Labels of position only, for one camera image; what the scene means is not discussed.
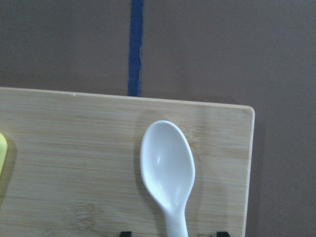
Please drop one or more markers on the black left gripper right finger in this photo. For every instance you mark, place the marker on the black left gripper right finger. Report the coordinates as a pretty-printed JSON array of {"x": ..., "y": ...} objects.
[{"x": 222, "y": 234}]

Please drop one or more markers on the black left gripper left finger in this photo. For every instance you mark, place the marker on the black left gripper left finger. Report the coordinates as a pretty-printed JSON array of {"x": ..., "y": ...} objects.
[{"x": 125, "y": 234}]

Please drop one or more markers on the white plastic spoon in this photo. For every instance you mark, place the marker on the white plastic spoon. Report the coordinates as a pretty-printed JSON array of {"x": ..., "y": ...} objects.
[{"x": 168, "y": 173}]

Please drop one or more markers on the bamboo cutting board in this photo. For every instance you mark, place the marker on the bamboo cutting board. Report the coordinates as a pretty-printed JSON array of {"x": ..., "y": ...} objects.
[{"x": 72, "y": 165}]

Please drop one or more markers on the yellow plastic knife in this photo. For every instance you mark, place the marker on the yellow plastic knife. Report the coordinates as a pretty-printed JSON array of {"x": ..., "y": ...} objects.
[{"x": 3, "y": 151}]

